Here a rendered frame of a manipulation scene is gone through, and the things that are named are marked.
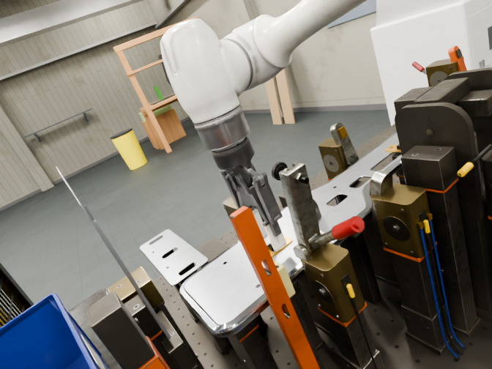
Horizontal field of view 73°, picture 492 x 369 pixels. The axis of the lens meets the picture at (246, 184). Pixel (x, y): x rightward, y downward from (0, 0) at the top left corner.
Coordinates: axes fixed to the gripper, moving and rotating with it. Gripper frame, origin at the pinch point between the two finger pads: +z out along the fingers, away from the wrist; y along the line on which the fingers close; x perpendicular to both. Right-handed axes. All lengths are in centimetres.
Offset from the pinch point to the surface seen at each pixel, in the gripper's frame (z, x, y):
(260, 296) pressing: 4.7, 10.2, -8.5
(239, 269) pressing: 4.7, 8.3, 1.8
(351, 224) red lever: -9.7, 0.6, -25.9
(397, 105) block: 3, -76, 20
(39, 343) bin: -5.3, 43.0, 5.2
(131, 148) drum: 64, -99, 632
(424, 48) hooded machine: 18, -231, 101
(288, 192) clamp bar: -13.6, 1.8, -16.2
